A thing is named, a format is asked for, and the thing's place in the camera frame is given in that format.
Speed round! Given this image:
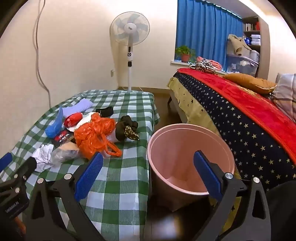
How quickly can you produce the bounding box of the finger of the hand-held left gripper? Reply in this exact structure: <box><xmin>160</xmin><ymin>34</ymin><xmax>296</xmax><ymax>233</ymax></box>
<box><xmin>9</xmin><ymin>157</ymin><xmax>38</xmax><ymax>186</ymax></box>
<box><xmin>0</xmin><ymin>152</ymin><xmax>13</xmax><ymax>173</ymax></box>

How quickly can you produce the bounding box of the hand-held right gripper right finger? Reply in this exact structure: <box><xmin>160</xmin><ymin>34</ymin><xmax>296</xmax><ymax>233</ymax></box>
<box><xmin>193</xmin><ymin>150</ymin><xmax>272</xmax><ymax>241</ymax></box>

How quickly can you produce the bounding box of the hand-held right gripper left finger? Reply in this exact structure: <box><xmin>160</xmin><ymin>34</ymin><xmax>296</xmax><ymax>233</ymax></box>
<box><xmin>25</xmin><ymin>152</ymin><xmax>104</xmax><ymax>241</ymax></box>

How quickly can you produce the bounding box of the white paper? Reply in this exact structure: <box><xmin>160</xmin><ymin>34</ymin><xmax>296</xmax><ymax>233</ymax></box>
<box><xmin>32</xmin><ymin>144</ymin><xmax>55</xmax><ymax>172</ymax></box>

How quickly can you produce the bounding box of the clear plastic bag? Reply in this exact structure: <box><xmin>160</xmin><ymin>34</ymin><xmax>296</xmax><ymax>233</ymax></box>
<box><xmin>50</xmin><ymin>142</ymin><xmax>87</xmax><ymax>164</ymax></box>

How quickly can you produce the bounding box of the orange plastic bag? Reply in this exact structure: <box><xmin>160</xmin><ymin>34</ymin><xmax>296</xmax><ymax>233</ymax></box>
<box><xmin>74</xmin><ymin>113</ymin><xmax>122</xmax><ymax>160</ymax></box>

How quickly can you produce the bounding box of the pink plastic bin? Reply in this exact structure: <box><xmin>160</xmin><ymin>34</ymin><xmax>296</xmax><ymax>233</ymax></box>
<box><xmin>147</xmin><ymin>123</ymin><xmax>236</xmax><ymax>212</ymax></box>

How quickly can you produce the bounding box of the white tissue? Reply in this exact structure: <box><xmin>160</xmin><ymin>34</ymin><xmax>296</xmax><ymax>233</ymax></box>
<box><xmin>106</xmin><ymin>130</ymin><xmax>122</xmax><ymax>143</ymax></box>

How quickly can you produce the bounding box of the black packet with red crab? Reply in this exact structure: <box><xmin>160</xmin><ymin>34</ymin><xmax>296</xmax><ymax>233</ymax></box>
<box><xmin>53</xmin><ymin>130</ymin><xmax>75</xmax><ymax>147</ymax></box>

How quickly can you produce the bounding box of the blue foam sleeve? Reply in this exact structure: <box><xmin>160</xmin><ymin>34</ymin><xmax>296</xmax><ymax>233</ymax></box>
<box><xmin>45</xmin><ymin>107</ymin><xmax>64</xmax><ymax>139</ymax></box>

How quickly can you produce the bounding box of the dark olive patterned wrapper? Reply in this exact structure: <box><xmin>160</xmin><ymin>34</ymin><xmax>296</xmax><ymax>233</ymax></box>
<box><xmin>115</xmin><ymin>115</ymin><xmax>141</xmax><ymax>142</ymax></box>

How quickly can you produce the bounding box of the red plastic bag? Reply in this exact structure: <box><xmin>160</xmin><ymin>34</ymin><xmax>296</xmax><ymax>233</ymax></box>
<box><xmin>63</xmin><ymin>112</ymin><xmax>83</xmax><ymax>127</ymax></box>

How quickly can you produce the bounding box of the black fabric piece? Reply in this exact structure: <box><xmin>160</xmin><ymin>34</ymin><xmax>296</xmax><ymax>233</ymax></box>
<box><xmin>95</xmin><ymin>107</ymin><xmax>114</xmax><ymax>117</ymax></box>

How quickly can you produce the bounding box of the purple foam net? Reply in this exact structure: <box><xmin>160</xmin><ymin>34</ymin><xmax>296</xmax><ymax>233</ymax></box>
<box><xmin>62</xmin><ymin>99</ymin><xmax>93</xmax><ymax>118</ymax></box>

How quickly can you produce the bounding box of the person's left hand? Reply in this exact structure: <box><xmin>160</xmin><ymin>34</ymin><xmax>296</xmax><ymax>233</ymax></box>
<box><xmin>14</xmin><ymin>218</ymin><xmax>26</xmax><ymax>235</ymax></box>

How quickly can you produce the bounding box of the green checkered tablecloth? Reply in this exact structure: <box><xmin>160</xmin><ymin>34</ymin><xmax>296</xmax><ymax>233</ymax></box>
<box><xmin>0</xmin><ymin>89</ymin><xmax>160</xmax><ymax>241</ymax></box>

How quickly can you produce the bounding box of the navy star print bedcover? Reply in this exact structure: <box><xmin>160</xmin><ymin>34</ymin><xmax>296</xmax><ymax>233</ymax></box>
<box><xmin>167</xmin><ymin>70</ymin><xmax>296</xmax><ymax>234</ymax></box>

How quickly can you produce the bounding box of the red blanket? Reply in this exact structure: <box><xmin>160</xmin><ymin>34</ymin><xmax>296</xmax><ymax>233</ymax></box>
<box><xmin>177</xmin><ymin>68</ymin><xmax>296</xmax><ymax>167</ymax></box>

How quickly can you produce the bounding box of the brown pillow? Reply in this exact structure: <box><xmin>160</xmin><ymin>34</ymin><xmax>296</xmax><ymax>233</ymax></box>
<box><xmin>223</xmin><ymin>73</ymin><xmax>277</xmax><ymax>94</ymax></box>

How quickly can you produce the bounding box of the striped cloth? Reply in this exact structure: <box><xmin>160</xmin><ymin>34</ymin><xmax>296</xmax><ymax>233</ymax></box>
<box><xmin>190</xmin><ymin>59</ymin><xmax>218</xmax><ymax>75</ymax></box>

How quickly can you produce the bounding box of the pink cloth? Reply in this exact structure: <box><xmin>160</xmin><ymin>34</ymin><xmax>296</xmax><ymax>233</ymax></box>
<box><xmin>196</xmin><ymin>56</ymin><xmax>223</xmax><ymax>70</ymax></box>

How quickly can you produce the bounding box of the plaid pillow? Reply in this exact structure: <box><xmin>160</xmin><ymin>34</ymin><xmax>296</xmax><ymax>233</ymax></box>
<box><xmin>270</xmin><ymin>73</ymin><xmax>296</xmax><ymax>121</ymax></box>

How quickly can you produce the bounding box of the clear plastic storage box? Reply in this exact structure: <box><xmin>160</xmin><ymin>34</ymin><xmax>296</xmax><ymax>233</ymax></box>
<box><xmin>225</xmin><ymin>54</ymin><xmax>259</xmax><ymax>78</ymax></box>

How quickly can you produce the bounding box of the potted green plant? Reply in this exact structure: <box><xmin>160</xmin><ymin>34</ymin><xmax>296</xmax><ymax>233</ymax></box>
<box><xmin>175</xmin><ymin>45</ymin><xmax>197</xmax><ymax>63</ymax></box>

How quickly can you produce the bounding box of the beige jacket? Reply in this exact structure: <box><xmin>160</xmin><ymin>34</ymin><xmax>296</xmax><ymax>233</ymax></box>
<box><xmin>228</xmin><ymin>34</ymin><xmax>253</xmax><ymax>56</ymax></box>

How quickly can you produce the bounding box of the wooden bookshelf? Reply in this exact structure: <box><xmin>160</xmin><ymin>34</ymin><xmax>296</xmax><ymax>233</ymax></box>
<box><xmin>242</xmin><ymin>16</ymin><xmax>262</xmax><ymax>54</ymax></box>

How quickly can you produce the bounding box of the blue curtain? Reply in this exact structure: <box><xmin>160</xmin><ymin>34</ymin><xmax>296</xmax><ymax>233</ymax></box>
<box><xmin>175</xmin><ymin>0</ymin><xmax>244</xmax><ymax>71</ymax></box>

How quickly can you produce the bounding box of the row of books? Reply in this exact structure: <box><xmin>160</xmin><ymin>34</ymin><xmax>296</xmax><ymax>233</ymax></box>
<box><xmin>244</xmin><ymin>22</ymin><xmax>260</xmax><ymax>32</ymax></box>

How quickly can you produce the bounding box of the grey wall cable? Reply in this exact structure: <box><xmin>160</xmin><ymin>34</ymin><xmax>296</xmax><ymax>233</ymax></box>
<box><xmin>35</xmin><ymin>0</ymin><xmax>52</xmax><ymax>108</ymax></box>

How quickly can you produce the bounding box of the grey bed frame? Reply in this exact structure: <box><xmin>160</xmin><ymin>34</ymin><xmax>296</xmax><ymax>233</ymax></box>
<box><xmin>168</xmin><ymin>89</ymin><xmax>188</xmax><ymax>124</ymax></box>

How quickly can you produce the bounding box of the white pedestal fan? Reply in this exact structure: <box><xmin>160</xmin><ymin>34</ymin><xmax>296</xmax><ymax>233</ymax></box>
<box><xmin>109</xmin><ymin>11</ymin><xmax>151</xmax><ymax>93</ymax></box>

